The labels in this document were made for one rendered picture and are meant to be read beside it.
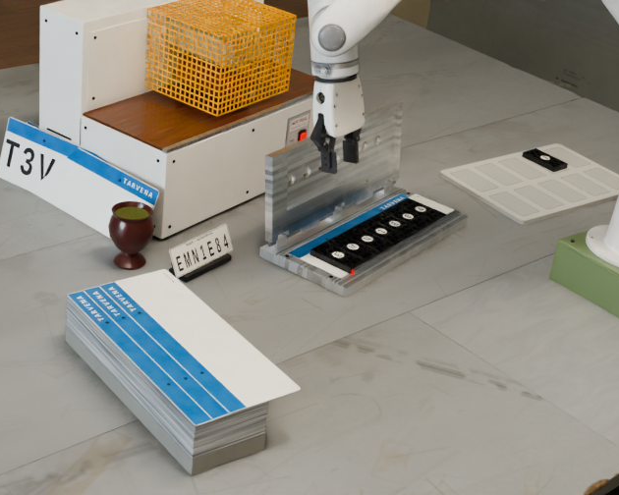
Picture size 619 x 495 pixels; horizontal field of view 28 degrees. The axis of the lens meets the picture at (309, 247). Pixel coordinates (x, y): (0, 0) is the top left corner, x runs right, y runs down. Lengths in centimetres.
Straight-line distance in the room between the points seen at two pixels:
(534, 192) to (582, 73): 214
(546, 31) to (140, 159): 288
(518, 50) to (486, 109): 185
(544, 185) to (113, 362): 126
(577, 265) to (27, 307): 104
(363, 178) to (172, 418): 91
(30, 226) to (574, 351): 106
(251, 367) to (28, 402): 35
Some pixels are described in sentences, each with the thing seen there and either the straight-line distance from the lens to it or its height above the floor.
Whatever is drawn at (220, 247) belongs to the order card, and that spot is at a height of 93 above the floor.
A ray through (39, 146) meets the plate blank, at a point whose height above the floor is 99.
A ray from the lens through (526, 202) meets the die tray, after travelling 276.
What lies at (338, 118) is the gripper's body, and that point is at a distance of 217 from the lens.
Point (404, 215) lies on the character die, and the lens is 255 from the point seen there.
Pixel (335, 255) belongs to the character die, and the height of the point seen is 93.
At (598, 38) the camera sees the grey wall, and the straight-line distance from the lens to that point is 486.
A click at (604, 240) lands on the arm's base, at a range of 247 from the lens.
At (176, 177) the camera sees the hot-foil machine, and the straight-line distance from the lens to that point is 237.
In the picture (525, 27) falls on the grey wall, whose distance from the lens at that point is 507.
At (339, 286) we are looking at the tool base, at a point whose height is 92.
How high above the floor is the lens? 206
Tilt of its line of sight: 28 degrees down
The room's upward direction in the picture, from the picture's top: 7 degrees clockwise
